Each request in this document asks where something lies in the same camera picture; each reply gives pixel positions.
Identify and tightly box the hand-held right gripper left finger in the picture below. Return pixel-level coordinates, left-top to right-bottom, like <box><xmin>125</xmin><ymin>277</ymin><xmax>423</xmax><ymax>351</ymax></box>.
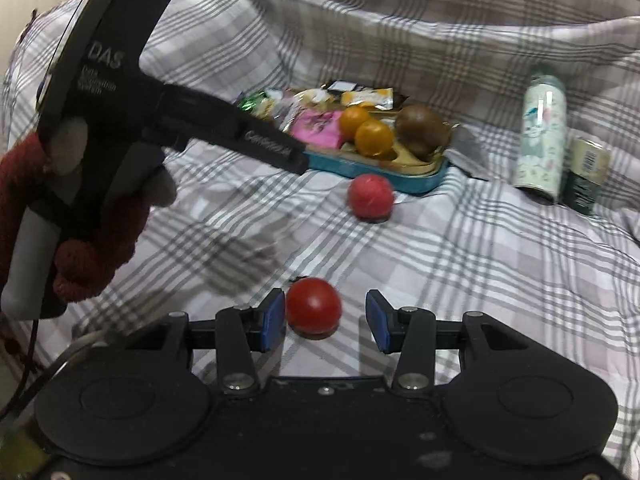
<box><xmin>125</xmin><ymin>288</ymin><xmax>287</xmax><ymax>393</ymax></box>

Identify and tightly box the pink snack packet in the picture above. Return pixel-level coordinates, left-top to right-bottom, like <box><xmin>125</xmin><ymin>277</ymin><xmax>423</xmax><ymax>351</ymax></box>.
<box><xmin>290</xmin><ymin>109</ymin><xmax>347</xmax><ymax>150</ymax></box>

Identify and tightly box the small green box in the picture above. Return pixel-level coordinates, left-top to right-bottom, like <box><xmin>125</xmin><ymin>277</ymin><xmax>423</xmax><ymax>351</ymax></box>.
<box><xmin>562</xmin><ymin>137</ymin><xmax>612</xmax><ymax>216</ymax></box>

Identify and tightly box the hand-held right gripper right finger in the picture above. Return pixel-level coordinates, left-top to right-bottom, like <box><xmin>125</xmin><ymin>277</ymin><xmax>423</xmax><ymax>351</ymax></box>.
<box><xmin>365</xmin><ymin>289</ymin><xmax>528</xmax><ymax>393</ymax></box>

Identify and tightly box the teal and gold tin tray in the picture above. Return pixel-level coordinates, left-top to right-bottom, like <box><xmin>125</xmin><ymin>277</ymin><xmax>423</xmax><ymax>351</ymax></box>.
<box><xmin>302</xmin><ymin>105</ymin><xmax>449</xmax><ymax>197</ymax></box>

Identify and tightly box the grey plaid bed sheet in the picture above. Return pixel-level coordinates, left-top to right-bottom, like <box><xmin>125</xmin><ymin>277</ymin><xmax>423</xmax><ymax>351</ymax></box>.
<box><xmin>0</xmin><ymin>0</ymin><xmax>640</xmax><ymax>480</ymax></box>

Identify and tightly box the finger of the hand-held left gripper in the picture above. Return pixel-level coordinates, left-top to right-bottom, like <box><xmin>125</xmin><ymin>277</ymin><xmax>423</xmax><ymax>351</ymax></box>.
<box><xmin>159</xmin><ymin>81</ymin><xmax>309</xmax><ymax>177</ymax></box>

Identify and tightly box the orange and white snack packet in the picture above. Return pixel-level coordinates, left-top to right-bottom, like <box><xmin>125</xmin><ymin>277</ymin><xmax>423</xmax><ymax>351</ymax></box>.
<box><xmin>342</xmin><ymin>87</ymin><xmax>395</xmax><ymax>110</ymax></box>

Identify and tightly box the person's left hand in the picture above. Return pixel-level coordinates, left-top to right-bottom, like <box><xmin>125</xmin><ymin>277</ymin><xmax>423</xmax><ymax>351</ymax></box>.
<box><xmin>0</xmin><ymin>120</ymin><xmax>178</xmax><ymax>303</ymax></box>

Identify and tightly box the black cable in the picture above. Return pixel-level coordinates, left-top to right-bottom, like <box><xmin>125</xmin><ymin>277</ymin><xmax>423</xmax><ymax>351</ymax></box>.
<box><xmin>0</xmin><ymin>317</ymin><xmax>42</xmax><ymax>423</ymax></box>

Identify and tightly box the brown round fruit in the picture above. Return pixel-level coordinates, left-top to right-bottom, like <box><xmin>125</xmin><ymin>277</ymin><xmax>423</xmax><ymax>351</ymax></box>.
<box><xmin>395</xmin><ymin>105</ymin><xmax>451</xmax><ymax>158</ymax></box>

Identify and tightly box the red round fruit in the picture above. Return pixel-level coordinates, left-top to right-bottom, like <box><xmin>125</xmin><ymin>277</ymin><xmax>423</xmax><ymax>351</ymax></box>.
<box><xmin>347</xmin><ymin>173</ymin><xmax>395</xmax><ymax>221</ymax></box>
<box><xmin>285</xmin><ymin>277</ymin><xmax>343</xmax><ymax>336</ymax></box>

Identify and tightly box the small orange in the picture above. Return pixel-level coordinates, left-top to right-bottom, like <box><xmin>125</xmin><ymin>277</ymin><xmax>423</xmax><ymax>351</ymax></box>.
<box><xmin>339</xmin><ymin>106</ymin><xmax>373</xmax><ymax>141</ymax></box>
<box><xmin>355</xmin><ymin>120</ymin><xmax>394</xmax><ymax>157</ymax></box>

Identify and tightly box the white cartoon print bottle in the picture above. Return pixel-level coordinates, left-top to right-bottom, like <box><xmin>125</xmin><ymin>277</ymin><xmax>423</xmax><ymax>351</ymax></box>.
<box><xmin>515</xmin><ymin>67</ymin><xmax>567</xmax><ymax>204</ymax></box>

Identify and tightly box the shiny green snack packet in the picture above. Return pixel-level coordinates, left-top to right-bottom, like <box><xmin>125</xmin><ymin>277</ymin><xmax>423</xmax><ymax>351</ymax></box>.
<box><xmin>236</xmin><ymin>91</ymin><xmax>271</xmax><ymax>117</ymax></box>

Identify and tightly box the clear packet with dark contents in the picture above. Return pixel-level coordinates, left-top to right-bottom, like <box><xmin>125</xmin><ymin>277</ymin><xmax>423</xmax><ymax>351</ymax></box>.
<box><xmin>270</xmin><ymin>95</ymin><xmax>311</xmax><ymax>133</ymax></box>

